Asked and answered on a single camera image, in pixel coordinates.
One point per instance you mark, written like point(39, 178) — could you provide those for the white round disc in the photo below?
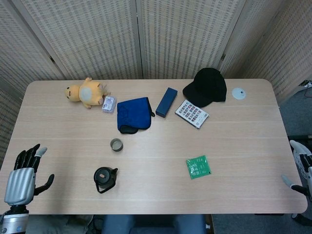
point(239, 93)

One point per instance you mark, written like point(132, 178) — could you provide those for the black fabric eye mask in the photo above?
point(128, 130)

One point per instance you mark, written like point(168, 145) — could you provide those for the woven folding screen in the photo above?
point(97, 36)

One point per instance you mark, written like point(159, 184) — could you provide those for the printed flat card box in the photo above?
point(192, 113)

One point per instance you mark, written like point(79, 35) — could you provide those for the black teapot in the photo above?
point(105, 179)

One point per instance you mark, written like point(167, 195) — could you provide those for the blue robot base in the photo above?
point(151, 224)

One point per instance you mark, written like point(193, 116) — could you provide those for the dark blue rectangular box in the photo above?
point(166, 102)

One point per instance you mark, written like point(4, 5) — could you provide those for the blue cloth pouch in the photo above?
point(134, 113)

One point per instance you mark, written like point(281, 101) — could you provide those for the black baseball cap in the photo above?
point(207, 87)

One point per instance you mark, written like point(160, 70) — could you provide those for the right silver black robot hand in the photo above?
point(303, 158)

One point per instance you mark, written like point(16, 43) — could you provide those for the green tea packet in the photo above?
point(198, 167)

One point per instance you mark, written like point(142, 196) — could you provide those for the dark green tea cup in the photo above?
point(116, 145)

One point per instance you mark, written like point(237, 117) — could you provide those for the yellow plush toy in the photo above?
point(85, 93)

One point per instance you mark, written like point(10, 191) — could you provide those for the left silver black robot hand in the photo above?
point(20, 185)

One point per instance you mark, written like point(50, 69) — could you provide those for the small clear purple box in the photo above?
point(109, 104)

